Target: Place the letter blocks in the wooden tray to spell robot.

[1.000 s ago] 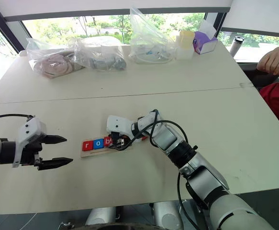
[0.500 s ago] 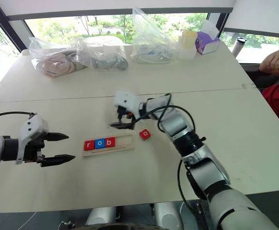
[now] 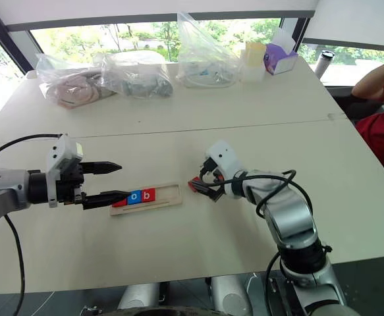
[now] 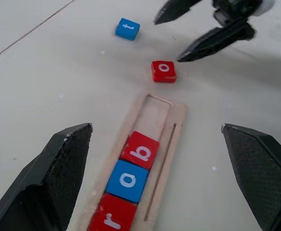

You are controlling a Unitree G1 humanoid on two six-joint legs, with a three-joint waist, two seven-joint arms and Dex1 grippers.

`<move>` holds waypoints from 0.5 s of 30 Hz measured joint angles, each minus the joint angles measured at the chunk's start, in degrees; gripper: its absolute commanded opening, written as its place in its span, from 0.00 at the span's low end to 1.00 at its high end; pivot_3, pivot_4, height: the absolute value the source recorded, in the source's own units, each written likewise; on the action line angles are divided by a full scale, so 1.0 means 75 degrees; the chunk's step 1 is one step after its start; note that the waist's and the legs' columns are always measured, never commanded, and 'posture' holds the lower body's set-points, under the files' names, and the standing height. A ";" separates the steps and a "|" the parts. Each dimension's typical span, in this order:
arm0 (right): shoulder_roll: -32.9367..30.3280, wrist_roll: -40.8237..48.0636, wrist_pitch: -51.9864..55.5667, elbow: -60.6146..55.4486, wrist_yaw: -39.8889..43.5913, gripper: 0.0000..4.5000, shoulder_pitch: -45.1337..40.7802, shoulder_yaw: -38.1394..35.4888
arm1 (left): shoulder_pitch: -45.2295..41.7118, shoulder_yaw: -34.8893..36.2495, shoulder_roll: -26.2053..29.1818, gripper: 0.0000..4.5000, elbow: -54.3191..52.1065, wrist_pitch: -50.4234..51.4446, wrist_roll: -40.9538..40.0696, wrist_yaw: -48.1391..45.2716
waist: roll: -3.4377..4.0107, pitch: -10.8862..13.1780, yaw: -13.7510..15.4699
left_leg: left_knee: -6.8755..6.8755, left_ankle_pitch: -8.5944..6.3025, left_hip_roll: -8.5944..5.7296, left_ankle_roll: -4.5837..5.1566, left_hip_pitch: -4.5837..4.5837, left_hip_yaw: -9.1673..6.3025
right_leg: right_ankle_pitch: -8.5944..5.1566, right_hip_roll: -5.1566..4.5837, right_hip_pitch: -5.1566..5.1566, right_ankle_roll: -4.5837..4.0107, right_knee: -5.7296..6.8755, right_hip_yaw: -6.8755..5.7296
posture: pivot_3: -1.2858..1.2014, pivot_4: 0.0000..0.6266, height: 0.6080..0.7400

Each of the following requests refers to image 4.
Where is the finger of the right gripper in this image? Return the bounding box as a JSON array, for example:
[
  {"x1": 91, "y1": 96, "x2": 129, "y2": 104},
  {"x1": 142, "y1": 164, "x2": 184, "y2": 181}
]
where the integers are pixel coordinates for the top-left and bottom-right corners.
[
  {"x1": 153, "y1": 0, "x2": 201, "y2": 26},
  {"x1": 176, "y1": 17, "x2": 256, "y2": 63}
]

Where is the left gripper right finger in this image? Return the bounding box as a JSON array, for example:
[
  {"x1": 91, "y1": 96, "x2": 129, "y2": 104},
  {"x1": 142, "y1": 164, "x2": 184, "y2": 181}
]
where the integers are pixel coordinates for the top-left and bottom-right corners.
[{"x1": 221, "y1": 123, "x2": 281, "y2": 231}]

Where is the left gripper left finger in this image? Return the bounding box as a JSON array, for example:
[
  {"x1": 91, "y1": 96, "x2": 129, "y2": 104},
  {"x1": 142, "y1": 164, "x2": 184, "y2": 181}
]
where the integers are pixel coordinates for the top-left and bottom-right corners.
[{"x1": 0, "y1": 123, "x2": 94, "y2": 231}]

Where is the blue letter t block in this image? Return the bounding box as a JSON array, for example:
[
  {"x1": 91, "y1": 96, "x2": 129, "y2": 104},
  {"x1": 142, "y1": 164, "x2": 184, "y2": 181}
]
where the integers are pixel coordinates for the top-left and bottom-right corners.
[{"x1": 114, "y1": 17, "x2": 141, "y2": 41}]

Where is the red letter o block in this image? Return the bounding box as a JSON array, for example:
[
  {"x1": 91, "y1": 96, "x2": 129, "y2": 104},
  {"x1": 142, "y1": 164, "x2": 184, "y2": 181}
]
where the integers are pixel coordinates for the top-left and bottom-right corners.
[{"x1": 151, "y1": 60, "x2": 178, "y2": 83}]

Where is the red letter r block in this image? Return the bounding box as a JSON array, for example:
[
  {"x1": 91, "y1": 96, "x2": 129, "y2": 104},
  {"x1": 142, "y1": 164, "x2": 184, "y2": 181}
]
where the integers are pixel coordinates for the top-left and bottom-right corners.
[{"x1": 88, "y1": 193, "x2": 137, "y2": 231}]

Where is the blue letter o block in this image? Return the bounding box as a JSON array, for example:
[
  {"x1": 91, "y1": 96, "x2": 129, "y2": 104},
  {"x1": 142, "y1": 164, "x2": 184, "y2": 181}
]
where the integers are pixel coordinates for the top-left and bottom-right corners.
[{"x1": 105, "y1": 159, "x2": 149, "y2": 204}]

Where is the wooden letter tray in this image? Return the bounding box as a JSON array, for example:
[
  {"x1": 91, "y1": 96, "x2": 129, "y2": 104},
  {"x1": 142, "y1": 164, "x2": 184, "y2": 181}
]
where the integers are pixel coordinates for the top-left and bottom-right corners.
[{"x1": 76, "y1": 90, "x2": 188, "y2": 231}]

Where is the red letter b block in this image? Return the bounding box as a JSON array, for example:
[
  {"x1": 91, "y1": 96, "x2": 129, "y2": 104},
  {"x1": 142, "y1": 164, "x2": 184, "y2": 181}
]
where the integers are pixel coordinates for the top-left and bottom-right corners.
[{"x1": 120, "y1": 130, "x2": 161, "y2": 170}]

